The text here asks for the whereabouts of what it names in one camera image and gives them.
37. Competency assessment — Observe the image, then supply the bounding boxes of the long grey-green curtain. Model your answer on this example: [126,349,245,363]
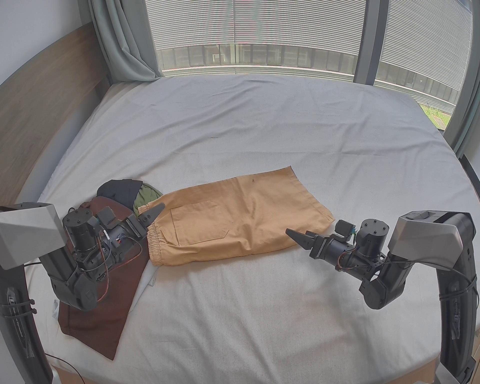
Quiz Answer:
[89,0,164,84]

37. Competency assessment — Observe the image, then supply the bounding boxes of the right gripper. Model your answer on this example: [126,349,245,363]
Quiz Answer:
[285,227,358,271]

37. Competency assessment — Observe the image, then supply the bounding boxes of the window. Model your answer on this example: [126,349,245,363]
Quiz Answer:
[144,0,474,133]

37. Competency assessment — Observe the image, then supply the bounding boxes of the dark brown shorts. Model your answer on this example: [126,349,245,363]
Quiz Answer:
[58,197,154,361]

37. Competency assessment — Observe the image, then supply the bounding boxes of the white garment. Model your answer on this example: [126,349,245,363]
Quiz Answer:
[50,262,158,319]

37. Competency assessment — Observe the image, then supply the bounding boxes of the tan shorts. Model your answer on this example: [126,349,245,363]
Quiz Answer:
[140,166,335,267]

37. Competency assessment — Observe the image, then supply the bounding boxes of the olive green garment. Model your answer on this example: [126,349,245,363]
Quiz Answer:
[133,183,164,214]

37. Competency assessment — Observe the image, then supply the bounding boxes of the black garment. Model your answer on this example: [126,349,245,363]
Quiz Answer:
[97,180,145,211]

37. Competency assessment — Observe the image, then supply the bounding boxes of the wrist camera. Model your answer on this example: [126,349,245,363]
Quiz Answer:
[97,206,120,229]
[335,220,356,241]

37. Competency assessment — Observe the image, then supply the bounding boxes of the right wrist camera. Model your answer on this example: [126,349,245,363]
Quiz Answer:
[335,220,356,241]

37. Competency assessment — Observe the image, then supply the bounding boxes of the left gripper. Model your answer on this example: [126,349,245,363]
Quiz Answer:
[108,212,149,264]

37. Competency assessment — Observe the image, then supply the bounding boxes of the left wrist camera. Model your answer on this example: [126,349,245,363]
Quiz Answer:
[97,206,120,229]

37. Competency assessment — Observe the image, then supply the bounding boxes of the bed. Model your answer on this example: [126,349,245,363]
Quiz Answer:
[0,22,480,384]

